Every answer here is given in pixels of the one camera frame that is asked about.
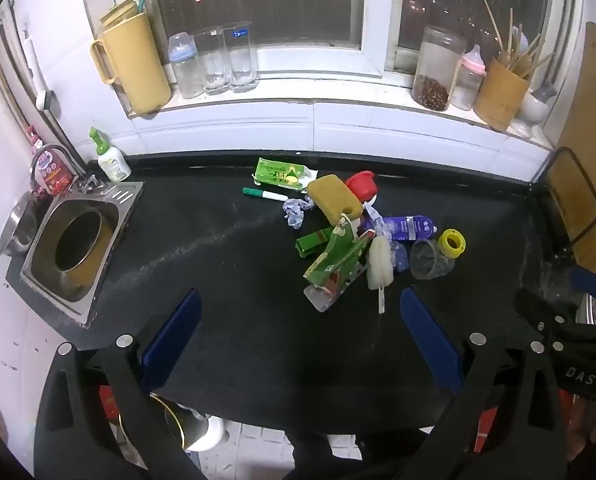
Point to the brown cardboard sheets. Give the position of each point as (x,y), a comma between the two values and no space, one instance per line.
(117,12)

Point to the steel faucet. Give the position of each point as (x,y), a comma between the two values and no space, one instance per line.
(60,157)

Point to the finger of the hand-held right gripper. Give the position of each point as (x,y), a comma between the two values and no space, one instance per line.
(543,312)
(593,282)

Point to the pink capped baby bottle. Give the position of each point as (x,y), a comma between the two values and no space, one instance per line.
(469,80)

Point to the red capped bottle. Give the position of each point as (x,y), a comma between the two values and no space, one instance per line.
(362,184)

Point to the wooden cutting board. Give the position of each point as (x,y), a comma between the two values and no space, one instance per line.
(585,125)

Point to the yellow sponge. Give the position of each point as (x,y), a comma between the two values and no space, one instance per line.
(333,197)

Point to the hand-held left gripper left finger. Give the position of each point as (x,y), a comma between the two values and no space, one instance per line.
(172,345)

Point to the yellow bottle cap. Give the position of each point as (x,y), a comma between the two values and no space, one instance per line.
(451,243)

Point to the clear plastic packaging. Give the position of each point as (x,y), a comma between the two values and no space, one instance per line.
(328,295)

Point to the clear spice jar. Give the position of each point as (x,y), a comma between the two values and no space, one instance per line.
(435,67)

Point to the green snack wrapper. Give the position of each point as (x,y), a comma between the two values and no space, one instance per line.
(280,172)

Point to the white popsicle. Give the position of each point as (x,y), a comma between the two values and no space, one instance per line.
(380,267)

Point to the green printed carton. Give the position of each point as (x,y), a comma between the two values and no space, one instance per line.
(340,252)

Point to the small green box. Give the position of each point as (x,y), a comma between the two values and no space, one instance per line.
(312,244)

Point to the yellow plastic pitcher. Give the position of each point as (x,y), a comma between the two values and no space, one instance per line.
(135,65)

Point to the green white marker pen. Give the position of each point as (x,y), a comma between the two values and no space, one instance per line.
(263,193)

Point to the white ceramic pot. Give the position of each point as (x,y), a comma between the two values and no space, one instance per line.
(535,105)

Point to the small steel sink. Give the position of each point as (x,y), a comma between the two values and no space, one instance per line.
(77,250)

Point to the blue plastic piece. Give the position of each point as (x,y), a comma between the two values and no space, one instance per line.
(400,257)

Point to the steel bowl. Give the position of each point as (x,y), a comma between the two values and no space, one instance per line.
(20,225)

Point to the blue capped baby bottle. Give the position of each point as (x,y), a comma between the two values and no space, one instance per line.
(185,67)

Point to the white bowl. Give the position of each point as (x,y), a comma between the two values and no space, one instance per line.
(210,435)

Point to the red container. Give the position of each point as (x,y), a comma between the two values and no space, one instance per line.
(488,430)

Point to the white window frame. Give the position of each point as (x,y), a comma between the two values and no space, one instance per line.
(378,20)

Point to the purple plastic bottle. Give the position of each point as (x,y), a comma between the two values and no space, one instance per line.
(410,227)

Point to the clear plastic cup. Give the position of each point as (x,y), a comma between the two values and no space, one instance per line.
(428,260)

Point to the green pump soap bottle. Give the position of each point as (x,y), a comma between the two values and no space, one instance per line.
(110,160)

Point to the foil wrapper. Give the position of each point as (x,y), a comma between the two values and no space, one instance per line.
(378,222)

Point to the red printed packet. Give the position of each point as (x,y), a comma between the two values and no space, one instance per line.
(52,172)

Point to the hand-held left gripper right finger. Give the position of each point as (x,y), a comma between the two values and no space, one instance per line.
(430,342)

